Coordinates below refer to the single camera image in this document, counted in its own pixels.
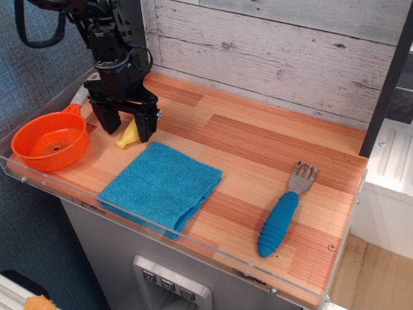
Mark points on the dark grey post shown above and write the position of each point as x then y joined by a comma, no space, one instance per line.
391,80
133,12

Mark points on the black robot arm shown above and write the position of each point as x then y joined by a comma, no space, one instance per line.
113,31

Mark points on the yellow toy banana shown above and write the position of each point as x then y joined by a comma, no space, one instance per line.
130,135

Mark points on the fork with blue handle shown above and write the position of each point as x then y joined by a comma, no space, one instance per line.
276,225

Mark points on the orange pot with grey handle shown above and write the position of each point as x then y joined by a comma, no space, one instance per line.
55,140

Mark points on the grey toy fridge cabinet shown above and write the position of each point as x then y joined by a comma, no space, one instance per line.
110,249

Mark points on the clear acrylic table guard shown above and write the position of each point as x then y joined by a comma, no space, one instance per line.
256,146

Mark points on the folded blue cloth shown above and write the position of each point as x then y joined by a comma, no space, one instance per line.
161,189

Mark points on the dark grey left post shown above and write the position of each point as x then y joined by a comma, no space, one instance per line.
133,12

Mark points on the silver dispenser panel with buttons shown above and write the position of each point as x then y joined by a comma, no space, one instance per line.
163,288

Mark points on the dark grey right post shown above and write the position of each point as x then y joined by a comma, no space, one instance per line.
391,80

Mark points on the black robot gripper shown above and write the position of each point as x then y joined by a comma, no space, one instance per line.
123,90

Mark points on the white cabinet at right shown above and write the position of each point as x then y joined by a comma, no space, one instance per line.
383,214

